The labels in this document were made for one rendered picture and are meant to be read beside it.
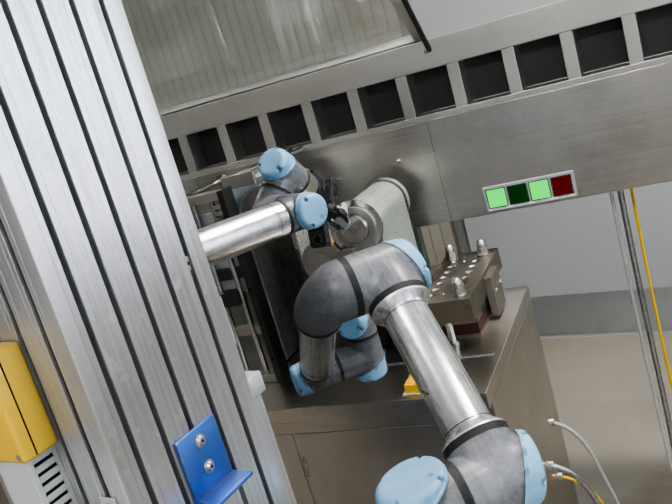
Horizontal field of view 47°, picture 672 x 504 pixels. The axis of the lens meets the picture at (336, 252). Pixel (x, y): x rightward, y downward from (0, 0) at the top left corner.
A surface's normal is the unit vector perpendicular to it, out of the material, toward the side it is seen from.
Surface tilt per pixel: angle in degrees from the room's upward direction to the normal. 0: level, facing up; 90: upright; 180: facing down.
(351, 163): 90
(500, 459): 42
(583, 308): 90
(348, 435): 90
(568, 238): 90
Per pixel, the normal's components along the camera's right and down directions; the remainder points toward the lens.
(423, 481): -0.40, -0.88
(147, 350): 0.83, -0.11
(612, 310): -0.50, 0.34
